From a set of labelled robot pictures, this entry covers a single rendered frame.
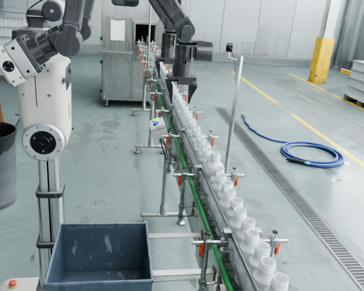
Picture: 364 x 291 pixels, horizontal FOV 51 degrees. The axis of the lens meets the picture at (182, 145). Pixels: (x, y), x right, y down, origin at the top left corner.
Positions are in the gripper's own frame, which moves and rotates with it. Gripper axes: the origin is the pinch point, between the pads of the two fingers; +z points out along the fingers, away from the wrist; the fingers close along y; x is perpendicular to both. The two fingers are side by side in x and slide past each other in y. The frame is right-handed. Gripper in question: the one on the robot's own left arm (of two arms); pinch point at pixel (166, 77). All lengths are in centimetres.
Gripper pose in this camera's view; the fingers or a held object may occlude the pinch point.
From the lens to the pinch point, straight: 179.9
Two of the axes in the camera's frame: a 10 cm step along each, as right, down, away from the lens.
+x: 1.3, 3.6, -9.2
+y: -9.9, -0.3, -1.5
